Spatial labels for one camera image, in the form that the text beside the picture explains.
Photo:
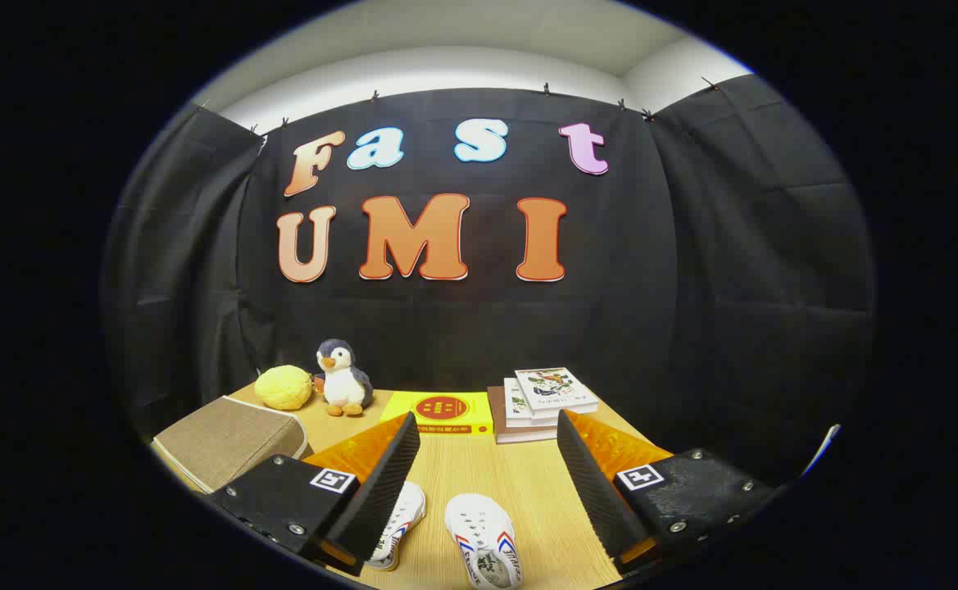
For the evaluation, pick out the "black backdrop cloth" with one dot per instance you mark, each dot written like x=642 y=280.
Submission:
x=478 y=328

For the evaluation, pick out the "brown book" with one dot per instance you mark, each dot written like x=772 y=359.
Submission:
x=496 y=410

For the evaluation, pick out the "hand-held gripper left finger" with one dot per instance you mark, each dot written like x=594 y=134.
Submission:
x=380 y=483

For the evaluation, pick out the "penguin plush toy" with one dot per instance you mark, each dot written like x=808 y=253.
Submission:
x=343 y=381

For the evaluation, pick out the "yellow round plush toy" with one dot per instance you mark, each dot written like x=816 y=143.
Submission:
x=282 y=388

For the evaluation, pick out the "white illustrated cover book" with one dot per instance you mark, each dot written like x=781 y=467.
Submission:
x=552 y=389

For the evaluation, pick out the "yellow book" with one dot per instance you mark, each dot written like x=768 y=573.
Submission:
x=438 y=410

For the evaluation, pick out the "beige fabric storage box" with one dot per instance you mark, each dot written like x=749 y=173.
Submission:
x=216 y=442

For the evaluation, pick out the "white canvas shoe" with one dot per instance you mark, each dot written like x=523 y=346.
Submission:
x=406 y=512
x=478 y=533

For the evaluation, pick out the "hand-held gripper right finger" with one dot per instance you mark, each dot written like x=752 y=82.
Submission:
x=597 y=483

